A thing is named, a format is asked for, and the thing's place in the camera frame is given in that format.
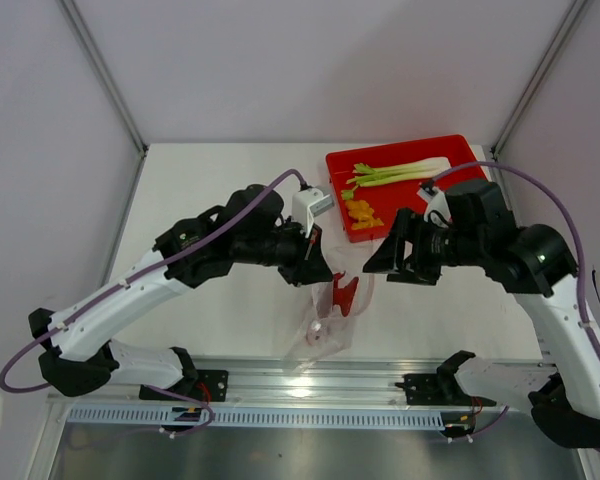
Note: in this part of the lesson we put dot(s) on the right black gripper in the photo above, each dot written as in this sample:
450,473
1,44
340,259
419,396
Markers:
390,257

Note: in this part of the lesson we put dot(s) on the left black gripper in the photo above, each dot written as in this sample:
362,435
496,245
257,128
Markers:
309,266

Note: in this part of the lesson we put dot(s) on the red toy lobster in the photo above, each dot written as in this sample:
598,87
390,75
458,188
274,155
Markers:
343,296

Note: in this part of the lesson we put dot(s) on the clear pink-dotted zip bag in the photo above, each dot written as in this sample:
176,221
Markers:
322,332

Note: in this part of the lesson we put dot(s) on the yellow pasta pile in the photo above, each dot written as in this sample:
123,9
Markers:
362,215

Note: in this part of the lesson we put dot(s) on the green white celery stalk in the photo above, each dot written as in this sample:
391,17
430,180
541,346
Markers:
366,176

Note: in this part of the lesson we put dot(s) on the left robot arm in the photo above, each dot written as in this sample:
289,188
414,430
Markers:
81,354

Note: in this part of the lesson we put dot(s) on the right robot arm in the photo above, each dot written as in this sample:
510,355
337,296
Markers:
470,225

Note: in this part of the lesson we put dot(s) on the red plastic tray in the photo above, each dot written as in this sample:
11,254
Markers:
386,200

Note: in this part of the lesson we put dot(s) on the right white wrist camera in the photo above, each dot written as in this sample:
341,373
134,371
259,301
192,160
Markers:
437,210

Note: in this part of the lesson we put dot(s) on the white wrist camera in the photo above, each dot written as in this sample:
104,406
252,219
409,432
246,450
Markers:
437,210
307,205

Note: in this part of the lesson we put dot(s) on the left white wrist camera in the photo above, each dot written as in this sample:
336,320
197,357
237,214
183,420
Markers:
307,205

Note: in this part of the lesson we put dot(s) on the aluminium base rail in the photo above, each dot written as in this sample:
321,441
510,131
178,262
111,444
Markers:
331,384

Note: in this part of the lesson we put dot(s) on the white slotted cable duct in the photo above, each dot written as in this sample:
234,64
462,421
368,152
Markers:
308,418

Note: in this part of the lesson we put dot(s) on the right aluminium frame post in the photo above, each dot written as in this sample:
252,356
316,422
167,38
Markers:
559,41

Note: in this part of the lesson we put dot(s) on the aluminium frame post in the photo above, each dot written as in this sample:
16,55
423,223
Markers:
559,41
97,62

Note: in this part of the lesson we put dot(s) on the left aluminium frame post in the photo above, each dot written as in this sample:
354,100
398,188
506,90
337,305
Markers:
97,62

